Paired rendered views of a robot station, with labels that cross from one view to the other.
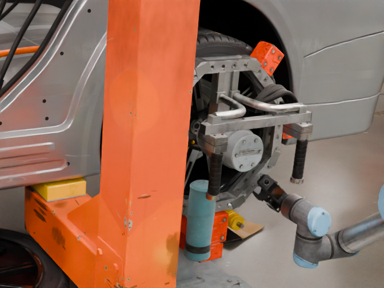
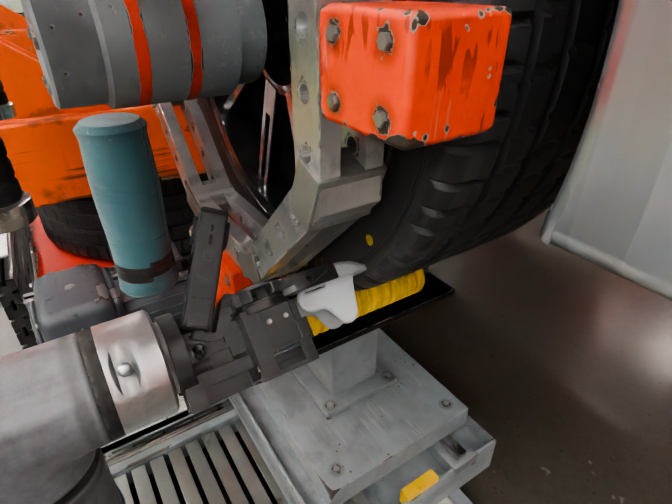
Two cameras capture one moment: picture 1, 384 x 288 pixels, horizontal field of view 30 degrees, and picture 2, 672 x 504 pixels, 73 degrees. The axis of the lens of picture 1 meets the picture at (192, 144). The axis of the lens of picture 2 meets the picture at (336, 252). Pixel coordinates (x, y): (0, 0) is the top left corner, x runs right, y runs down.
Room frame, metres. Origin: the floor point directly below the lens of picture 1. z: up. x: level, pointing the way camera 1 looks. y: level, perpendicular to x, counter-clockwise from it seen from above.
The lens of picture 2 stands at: (2.45, -0.64, 0.90)
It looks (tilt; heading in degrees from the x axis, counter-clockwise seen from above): 31 degrees down; 92
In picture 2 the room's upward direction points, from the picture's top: straight up
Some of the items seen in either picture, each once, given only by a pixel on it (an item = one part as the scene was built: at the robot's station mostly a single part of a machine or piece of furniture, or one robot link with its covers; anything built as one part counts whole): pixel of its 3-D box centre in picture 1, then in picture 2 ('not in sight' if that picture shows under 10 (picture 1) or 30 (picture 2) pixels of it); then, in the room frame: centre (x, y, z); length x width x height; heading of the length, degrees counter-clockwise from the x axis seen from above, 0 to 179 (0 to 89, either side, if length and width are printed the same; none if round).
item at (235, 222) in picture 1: (218, 210); (347, 299); (2.45, -0.12, 0.51); 0.29 x 0.06 x 0.06; 35
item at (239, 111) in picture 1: (219, 96); not in sight; (2.14, -0.07, 1.03); 0.19 x 0.18 x 0.11; 35
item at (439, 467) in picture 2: not in sight; (340, 405); (2.44, 0.02, 0.13); 0.50 x 0.36 x 0.10; 125
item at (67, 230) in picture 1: (82, 208); (120, 94); (1.97, 0.31, 0.69); 0.52 x 0.17 x 0.35; 35
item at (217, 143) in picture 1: (212, 139); not in sight; (2.03, -0.06, 0.93); 0.09 x 0.05 x 0.05; 35
